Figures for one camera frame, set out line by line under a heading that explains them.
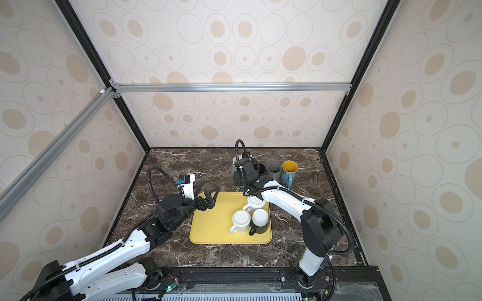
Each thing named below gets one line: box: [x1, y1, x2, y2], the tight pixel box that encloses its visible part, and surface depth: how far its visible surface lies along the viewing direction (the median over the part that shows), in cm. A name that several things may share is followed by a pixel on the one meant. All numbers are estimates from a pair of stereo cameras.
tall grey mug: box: [266, 161, 283, 181], surface depth 99 cm
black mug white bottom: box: [249, 208, 270, 237], surface depth 83 cm
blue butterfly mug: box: [279, 159, 299, 189], surface depth 99 cm
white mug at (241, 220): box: [229, 209, 252, 234], surface depth 85 cm
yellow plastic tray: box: [189, 191, 273, 244], surface depth 87 cm
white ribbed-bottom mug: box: [242, 195, 267, 214], surface depth 88 cm
